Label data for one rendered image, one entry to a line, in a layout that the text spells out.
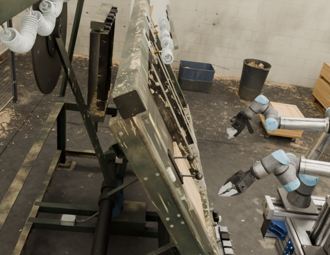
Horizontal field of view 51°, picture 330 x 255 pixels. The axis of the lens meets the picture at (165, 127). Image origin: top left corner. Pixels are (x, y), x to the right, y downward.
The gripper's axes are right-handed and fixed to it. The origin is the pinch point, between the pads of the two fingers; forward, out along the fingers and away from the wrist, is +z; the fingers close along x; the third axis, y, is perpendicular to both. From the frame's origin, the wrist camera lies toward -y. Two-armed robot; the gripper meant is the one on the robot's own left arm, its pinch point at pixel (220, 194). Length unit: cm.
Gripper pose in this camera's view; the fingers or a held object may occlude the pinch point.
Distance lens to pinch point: 171.5
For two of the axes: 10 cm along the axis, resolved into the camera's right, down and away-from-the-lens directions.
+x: -5.8, -8.2, -0.2
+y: 2.6, -2.1, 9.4
